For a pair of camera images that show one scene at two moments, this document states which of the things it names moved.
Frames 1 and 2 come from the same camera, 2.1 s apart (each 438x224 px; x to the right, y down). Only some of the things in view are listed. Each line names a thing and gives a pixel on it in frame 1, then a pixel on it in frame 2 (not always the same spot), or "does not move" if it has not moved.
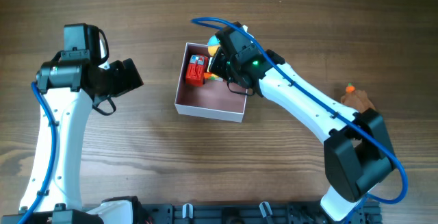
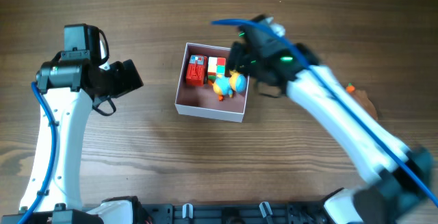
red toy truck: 198,66 does not move
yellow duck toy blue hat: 213,44 to 236,82
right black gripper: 216,63 to 237,59
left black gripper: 129,79 does not move
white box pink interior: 214,99 does not move
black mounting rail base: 250,214 does not move
